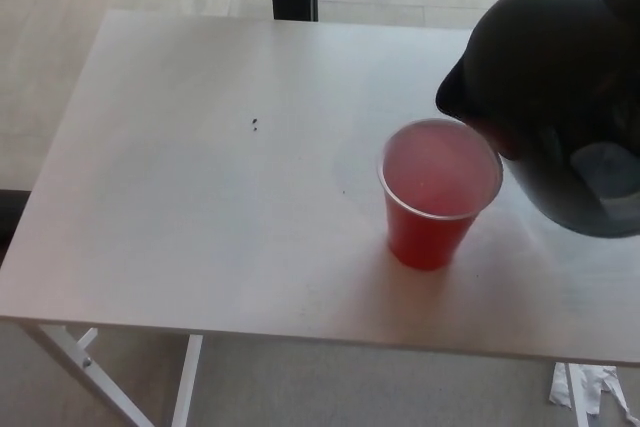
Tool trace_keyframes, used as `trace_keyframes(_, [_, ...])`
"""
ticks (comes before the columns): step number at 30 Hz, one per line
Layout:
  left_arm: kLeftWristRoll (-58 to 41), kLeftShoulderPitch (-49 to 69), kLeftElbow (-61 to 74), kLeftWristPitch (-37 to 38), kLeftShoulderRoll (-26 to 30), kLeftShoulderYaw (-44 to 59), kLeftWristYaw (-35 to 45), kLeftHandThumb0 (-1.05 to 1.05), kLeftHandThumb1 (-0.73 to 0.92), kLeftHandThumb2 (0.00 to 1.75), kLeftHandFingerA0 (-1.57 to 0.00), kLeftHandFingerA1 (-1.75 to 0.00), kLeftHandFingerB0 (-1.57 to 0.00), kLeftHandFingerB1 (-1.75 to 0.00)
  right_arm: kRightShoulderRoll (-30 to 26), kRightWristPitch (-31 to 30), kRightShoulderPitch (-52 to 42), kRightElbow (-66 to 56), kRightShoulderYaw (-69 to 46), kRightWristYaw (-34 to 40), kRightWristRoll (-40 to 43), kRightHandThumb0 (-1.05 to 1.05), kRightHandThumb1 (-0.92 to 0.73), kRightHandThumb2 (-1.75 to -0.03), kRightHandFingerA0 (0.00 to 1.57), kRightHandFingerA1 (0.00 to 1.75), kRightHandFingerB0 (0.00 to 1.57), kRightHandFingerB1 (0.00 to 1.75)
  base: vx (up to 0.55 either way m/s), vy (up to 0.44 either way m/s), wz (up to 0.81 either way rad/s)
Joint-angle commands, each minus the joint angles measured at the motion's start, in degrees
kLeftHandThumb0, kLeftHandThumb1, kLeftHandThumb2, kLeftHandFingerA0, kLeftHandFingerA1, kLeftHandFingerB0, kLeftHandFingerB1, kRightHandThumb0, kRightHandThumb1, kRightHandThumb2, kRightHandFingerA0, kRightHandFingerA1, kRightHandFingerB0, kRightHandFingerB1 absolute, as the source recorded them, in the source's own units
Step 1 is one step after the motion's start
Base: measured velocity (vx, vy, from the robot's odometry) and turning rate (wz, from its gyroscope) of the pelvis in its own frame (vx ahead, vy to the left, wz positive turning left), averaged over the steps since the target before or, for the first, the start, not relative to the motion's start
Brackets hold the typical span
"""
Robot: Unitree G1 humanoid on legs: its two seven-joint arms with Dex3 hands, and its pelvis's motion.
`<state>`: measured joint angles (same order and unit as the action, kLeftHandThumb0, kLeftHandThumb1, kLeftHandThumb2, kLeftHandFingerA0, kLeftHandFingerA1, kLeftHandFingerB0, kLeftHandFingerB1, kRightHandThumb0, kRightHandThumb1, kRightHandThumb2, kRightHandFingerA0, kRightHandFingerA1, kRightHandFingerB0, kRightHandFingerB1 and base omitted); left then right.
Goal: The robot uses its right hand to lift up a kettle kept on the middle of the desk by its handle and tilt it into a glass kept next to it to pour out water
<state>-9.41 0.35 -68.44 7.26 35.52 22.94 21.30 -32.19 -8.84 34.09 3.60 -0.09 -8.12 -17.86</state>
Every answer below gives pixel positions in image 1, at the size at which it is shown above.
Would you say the white short table brace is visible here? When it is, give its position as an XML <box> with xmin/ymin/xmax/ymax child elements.
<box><xmin>74</xmin><ymin>327</ymin><xmax>99</xmax><ymax>349</ymax></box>

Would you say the red plastic cup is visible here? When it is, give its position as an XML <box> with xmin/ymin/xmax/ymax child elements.
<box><xmin>375</xmin><ymin>117</ymin><xmax>504</xmax><ymax>272</ymax></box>

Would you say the black electric kettle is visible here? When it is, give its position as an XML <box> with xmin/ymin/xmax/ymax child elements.
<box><xmin>434</xmin><ymin>0</ymin><xmax>640</xmax><ymax>240</ymax></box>

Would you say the white upright table leg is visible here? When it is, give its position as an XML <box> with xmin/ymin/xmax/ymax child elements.
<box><xmin>567</xmin><ymin>362</ymin><xmax>591</xmax><ymax>427</ymax></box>
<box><xmin>169</xmin><ymin>334</ymin><xmax>205</xmax><ymax>427</ymax></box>

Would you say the white crumpled paper scrap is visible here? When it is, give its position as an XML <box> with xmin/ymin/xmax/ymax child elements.
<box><xmin>574</xmin><ymin>364</ymin><xmax>631</xmax><ymax>423</ymax></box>

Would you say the white paper strip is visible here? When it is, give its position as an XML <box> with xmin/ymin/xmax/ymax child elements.
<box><xmin>548</xmin><ymin>362</ymin><xmax>571</xmax><ymax>406</ymax></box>

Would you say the white slanted table leg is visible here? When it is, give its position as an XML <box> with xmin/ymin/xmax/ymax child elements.
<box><xmin>19</xmin><ymin>322</ymin><xmax>149</xmax><ymax>427</ymax></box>

